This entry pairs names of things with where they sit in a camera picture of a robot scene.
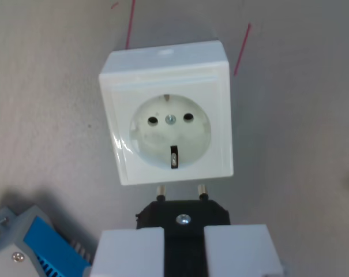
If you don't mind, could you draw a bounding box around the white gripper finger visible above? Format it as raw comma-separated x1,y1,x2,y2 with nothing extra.
203,224,285,277
90,226,166,277

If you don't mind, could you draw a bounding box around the black two-pin power plug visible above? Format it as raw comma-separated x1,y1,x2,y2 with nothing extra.
135,184,231,277

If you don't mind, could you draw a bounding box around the blue ribbed wedge part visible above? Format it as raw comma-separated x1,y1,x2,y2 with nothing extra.
22,215,92,277

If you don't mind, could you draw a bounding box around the grey plastic housing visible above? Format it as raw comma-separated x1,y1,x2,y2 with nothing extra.
0,204,50,275

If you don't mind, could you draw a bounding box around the white wall socket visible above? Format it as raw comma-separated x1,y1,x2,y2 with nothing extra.
98,40,235,186

